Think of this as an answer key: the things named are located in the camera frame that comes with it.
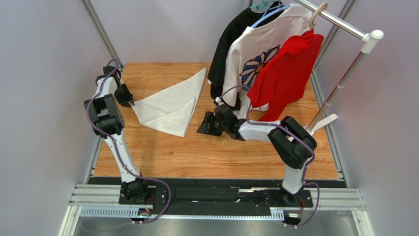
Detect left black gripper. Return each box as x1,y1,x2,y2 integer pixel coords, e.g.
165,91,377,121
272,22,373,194
115,83,135,108

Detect white cloth napkin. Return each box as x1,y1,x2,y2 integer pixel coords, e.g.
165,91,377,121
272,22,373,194
132,68,207,138

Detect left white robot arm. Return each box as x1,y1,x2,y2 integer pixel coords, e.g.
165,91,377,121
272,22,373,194
84,64,150,204

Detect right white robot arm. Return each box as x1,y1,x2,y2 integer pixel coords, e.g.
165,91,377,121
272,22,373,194
197,104,317,201

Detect red t-shirt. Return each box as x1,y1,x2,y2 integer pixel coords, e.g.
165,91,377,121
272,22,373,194
247,30,325,121

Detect white flower print t-shirt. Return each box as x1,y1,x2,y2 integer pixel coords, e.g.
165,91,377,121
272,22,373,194
221,3,313,118

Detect black t-shirt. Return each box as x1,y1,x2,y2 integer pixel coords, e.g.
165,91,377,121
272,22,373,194
207,7,263,99

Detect teal hanger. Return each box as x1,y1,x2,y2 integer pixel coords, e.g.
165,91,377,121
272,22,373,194
249,0,282,13

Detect blue hanger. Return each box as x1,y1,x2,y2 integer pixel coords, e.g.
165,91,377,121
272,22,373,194
251,4,291,29

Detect wooden hanger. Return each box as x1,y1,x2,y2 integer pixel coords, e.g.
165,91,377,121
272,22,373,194
309,2,328,30

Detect metal clothes rack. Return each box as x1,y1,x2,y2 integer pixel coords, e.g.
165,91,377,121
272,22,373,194
304,0,384,137

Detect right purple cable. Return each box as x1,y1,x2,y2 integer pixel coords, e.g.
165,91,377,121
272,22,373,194
217,85,321,228

